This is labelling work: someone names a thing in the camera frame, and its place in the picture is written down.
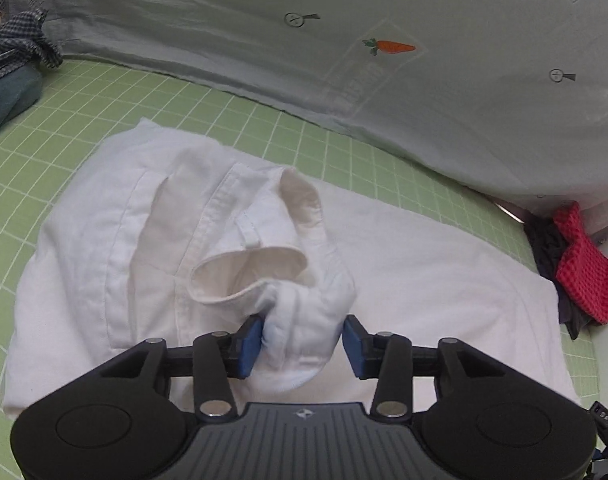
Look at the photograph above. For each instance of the grey printed sheet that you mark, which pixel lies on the grey printed sheet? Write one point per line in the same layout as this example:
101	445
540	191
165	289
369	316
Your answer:
509	97

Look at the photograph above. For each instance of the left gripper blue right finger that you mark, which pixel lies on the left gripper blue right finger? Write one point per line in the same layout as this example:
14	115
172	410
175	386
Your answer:
385	358

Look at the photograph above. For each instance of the red waffle cloth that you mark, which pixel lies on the red waffle cloth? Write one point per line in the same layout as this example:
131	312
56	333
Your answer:
583	269

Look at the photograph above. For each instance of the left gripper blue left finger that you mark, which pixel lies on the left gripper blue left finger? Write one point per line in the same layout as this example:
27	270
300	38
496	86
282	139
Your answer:
217	358

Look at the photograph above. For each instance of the blue plaid shirt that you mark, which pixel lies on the blue plaid shirt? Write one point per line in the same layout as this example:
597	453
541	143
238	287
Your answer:
22	41

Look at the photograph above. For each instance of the black folded garment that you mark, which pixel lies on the black folded garment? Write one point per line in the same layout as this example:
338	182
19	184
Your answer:
548	246

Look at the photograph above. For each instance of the green grid mat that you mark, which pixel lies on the green grid mat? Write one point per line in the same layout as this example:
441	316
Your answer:
83	102

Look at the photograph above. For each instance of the white pants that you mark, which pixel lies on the white pants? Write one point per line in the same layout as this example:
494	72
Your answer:
168	234

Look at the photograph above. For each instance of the blue denim garment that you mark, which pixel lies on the blue denim garment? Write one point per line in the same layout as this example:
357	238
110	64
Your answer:
19	91

